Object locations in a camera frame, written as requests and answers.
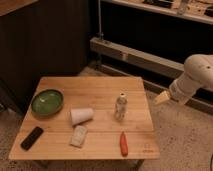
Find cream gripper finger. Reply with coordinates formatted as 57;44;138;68
154;91;171;105

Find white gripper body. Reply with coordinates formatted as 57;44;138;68
169;78;191;102

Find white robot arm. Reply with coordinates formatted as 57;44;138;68
154;54;213;105

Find small clear plastic bottle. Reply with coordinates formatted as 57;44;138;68
115;93;128;121

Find orange carrot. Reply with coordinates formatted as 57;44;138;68
120;132;128;156

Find wooden folding table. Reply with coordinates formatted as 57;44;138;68
9;77;160;160

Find white paper cup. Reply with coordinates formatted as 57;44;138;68
70;108;94;125

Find metal vertical pole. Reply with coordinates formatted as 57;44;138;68
98;0;103;40

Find green ceramic bowl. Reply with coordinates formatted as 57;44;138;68
31;89;64;117

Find black remote control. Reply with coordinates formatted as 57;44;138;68
21;127;44;150

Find dark wooden cabinet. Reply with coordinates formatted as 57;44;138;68
0;0;89;115

